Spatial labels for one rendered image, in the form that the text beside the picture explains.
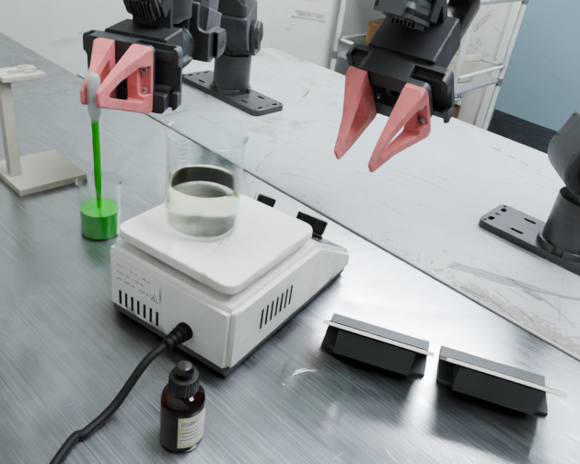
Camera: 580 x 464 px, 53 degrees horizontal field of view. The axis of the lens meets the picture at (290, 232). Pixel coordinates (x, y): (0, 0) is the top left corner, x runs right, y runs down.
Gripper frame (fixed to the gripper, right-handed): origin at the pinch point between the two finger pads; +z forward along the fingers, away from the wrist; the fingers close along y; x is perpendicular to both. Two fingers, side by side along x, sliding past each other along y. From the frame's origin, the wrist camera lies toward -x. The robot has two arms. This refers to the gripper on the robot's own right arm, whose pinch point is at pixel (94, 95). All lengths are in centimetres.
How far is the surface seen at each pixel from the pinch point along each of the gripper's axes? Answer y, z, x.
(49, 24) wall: -75, -117, 30
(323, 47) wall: -5, -228, 51
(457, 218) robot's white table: 38.1, -19.4, 14.9
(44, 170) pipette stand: -11.1, -8.1, 14.0
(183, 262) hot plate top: 13.9, 13.9, 5.7
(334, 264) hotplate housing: 24.6, 1.3, 11.6
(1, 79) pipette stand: -12.9, -5.0, 2.4
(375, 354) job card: 29.5, 10.9, 12.9
